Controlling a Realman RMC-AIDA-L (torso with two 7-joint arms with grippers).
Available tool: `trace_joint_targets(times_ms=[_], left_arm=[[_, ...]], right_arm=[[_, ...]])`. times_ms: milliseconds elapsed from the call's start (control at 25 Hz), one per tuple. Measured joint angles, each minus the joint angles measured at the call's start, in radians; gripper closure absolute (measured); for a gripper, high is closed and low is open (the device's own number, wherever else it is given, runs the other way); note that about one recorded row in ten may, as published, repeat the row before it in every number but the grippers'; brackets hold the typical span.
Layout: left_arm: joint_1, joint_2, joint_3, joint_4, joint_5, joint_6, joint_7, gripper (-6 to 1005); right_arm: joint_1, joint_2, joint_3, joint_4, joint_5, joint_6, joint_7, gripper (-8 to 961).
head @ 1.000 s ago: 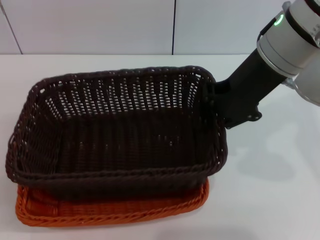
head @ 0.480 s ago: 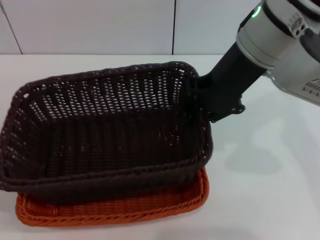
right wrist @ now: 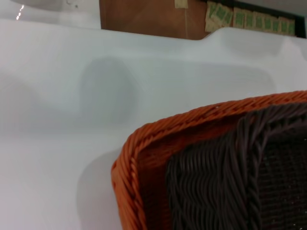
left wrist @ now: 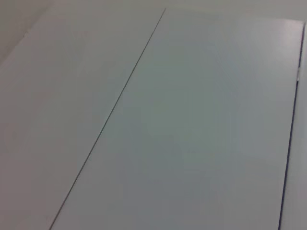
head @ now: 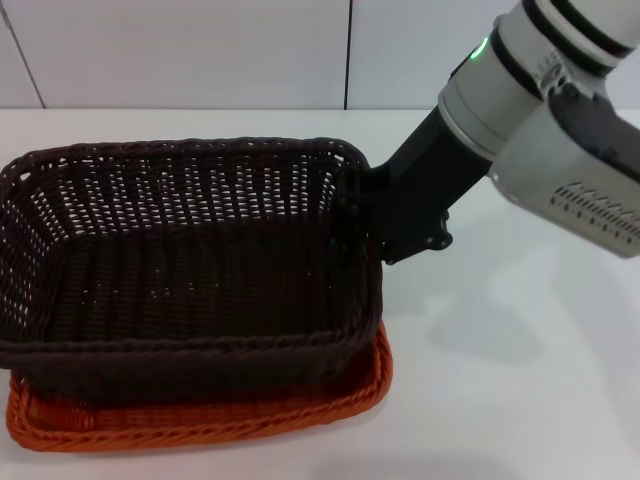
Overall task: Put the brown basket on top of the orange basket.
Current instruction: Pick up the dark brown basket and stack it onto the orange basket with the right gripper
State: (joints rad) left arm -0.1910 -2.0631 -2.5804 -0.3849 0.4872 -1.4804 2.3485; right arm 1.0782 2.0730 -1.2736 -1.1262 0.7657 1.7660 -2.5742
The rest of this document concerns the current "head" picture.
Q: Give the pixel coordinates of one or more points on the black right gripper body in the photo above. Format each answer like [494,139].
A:
[425,175]

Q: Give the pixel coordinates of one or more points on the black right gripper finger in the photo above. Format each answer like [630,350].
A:
[356,210]
[425,245]

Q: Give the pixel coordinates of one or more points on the dark brown woven wicker basket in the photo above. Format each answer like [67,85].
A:
[175,280]

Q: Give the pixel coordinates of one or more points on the orange woven wicker basket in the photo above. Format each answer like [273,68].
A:
[200,430]

